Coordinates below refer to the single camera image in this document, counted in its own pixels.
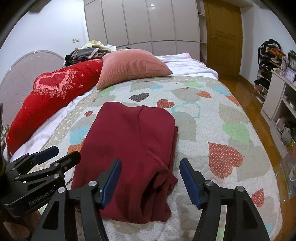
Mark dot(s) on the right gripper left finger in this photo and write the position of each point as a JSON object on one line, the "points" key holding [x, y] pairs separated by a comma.
{"points": [[58, 221]]}

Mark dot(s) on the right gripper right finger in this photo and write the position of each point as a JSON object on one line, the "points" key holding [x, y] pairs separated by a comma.
{"points": [[243, 221]]}

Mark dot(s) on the black table clock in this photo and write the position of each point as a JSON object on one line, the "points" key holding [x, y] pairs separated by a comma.
{"points": [[292, 60]]}

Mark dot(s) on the pink corduroy pillow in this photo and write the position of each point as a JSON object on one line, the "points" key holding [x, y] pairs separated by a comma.
{"points": [[131, 64]]}

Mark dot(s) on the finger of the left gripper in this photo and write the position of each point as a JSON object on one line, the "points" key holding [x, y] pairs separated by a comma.
{"points": [[45, 155], [64, 164]]}

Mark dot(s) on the round pink headboard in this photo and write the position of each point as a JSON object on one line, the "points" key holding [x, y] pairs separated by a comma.
{"points": [[18, 82]]}

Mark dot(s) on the cluttered shoe rack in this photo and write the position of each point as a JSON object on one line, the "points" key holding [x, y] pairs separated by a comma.
{"points": [[271, 58]]}

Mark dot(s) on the white shelf unit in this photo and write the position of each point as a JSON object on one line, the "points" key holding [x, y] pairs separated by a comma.
{"points": [[279, 112]]}

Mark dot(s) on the white blanket sheet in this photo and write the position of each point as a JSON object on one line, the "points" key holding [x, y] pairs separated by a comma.
{"points": [[179, 64]]}

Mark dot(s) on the dark red sweater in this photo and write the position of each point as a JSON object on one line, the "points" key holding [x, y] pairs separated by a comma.
{"points": [[144, 139]]}

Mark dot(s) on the brown wooden door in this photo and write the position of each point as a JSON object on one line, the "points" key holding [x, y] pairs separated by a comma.
{"points": [[224, 37]]}

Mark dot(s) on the heart patterned bedspread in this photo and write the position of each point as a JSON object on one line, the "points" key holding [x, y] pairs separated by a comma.
{"points": [[215, 134]]}

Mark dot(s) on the grey wardrobe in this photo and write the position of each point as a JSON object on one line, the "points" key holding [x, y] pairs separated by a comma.
{"points": [[160, 27]]}

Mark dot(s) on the red floral quilt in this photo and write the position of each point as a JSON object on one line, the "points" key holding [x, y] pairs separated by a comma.
{"points": [[51, 92]]}

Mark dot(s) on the pile of clothes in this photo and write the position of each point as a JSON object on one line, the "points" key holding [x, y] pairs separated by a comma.
{"points": [[91, 50]]}

